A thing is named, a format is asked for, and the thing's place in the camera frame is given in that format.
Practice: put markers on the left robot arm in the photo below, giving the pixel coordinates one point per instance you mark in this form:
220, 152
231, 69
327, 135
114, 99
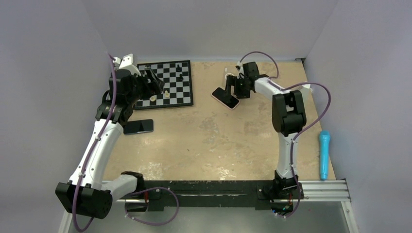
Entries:
84, 193

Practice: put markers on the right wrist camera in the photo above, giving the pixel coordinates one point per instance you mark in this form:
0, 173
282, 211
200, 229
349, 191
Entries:
239, 67

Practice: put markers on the black white chessboard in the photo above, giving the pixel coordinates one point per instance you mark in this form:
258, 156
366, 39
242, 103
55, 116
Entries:
181, 93

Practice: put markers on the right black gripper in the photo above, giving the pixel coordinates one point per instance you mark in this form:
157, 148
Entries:
232, 80

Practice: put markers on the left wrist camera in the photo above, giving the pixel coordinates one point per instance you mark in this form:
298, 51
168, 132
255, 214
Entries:
126, 63

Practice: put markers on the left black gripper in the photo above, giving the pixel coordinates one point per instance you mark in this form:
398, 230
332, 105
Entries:
151, 88

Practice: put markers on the blue phone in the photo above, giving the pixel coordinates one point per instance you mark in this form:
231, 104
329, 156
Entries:
139, 126

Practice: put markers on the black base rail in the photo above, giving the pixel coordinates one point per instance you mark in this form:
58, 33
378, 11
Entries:
257, 194

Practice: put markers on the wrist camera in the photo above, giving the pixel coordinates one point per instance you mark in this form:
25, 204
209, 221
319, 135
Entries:
239, 67
126, 63

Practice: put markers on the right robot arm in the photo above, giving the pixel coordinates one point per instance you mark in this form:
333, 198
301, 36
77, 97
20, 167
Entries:
288, 119

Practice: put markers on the blue cap object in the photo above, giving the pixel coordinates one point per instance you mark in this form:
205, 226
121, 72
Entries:
324, 140

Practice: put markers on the clear phone case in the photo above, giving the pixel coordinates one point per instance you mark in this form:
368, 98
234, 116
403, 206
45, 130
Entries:
229, 71

